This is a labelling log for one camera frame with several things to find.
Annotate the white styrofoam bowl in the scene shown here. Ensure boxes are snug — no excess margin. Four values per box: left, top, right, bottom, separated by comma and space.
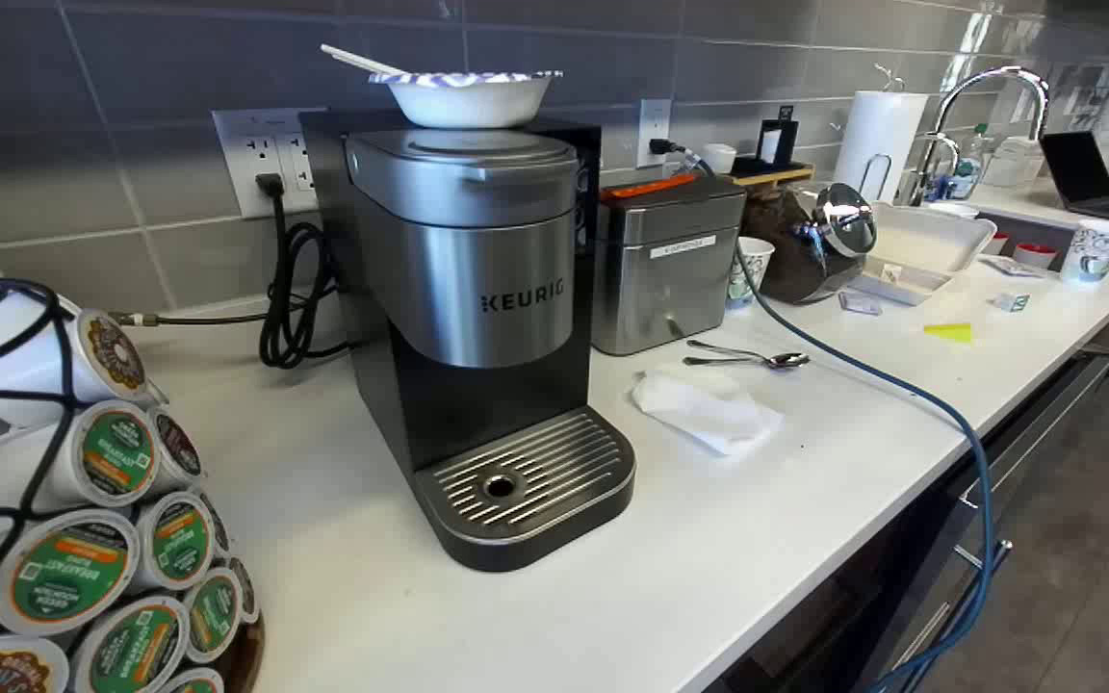
385, 68, 560, 131

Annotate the white styrofoam container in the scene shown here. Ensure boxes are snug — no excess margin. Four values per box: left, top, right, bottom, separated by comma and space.
864, 204, 995, 305

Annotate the silver Keurig coffee maker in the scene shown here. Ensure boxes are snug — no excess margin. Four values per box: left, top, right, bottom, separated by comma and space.
334, 123, 637, 570

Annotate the stainless steel box container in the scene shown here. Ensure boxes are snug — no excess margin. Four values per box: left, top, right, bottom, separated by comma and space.
593, 173, 746, 356

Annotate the white folded napkin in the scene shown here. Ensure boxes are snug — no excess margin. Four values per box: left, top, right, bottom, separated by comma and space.
626, 371, 784, 457

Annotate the small white paper cup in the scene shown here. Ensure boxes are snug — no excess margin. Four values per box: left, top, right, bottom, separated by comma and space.
729, 236, 775, 309

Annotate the metal spoon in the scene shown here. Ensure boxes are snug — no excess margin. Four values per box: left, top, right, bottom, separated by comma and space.
682, 339, 809, 373

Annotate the dark glass jar metal lid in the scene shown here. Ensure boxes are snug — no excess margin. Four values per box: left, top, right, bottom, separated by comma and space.
742, 182, 877, 305

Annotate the white plastic spoon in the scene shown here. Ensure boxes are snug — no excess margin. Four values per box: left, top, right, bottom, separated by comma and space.
318, 43, 403, 75

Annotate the white paper towel roll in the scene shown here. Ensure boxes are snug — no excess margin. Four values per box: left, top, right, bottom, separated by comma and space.
834, 88, 928, 204

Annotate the chrome sink faucet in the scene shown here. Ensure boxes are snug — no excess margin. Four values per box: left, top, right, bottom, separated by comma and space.
909, 61, 1056, 209

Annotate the K-cup pod carousel rack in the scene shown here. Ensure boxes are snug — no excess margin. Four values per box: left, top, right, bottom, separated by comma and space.
0, 273, 267, 693

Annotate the patterned paper cup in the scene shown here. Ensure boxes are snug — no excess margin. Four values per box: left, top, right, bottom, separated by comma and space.
1063, 224, 1109, 283

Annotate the black laptop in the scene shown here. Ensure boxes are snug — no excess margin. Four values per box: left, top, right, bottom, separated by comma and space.
1038, 131, 1109, 220

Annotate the black power cord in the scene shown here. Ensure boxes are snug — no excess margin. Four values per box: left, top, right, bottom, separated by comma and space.
115, 168, 352, 373

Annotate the white wall outlet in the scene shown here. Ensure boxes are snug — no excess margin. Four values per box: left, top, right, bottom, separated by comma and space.
210, 108, 316, 214

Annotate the blue cable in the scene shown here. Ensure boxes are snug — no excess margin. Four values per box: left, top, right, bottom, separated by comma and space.
729, 242, 1005, 693

